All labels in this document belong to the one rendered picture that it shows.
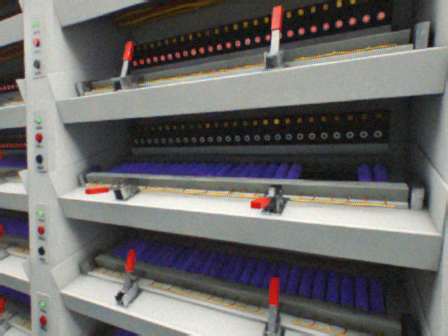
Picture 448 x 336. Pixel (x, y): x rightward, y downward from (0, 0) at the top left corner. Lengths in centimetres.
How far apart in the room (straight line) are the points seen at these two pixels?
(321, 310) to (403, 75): 32
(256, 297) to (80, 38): 61
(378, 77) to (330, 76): 5
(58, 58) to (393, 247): 63
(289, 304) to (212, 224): 17
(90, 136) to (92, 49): 19
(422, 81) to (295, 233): 22
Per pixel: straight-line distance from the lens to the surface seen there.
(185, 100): 42
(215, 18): 67
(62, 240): 64
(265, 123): 52
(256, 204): 30
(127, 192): 50
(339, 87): 36
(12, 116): 76
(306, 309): 46
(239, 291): 48
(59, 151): 62
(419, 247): 36
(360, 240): 35
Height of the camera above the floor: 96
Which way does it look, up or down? 2 degrees down
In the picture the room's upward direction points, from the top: straight up
